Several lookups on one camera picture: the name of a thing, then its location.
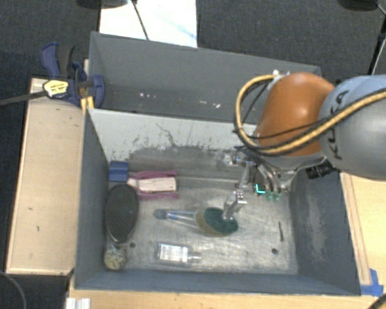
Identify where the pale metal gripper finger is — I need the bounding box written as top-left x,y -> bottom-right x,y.
221,189 -> 240,222
230,190 -> 249,221

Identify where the clear plastic bottle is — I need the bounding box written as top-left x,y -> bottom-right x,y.
153,241 -> 204,266

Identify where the black oval brush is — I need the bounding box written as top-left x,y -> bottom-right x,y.
100,182 -> 143,248

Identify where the blue ridged block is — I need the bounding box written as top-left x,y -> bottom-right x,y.
107,160 -> 130,184

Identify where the grey metal bin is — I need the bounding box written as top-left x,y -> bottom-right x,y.
66,30 -> 385,309

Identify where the speckled pale stone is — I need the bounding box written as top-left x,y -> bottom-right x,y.
101,243 -> 128,273

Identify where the pale wood flat board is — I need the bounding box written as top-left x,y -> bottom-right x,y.
4,76 -> 94,281

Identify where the green scrubber with clear handle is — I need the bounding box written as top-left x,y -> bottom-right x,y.
151,200 -> 241,240

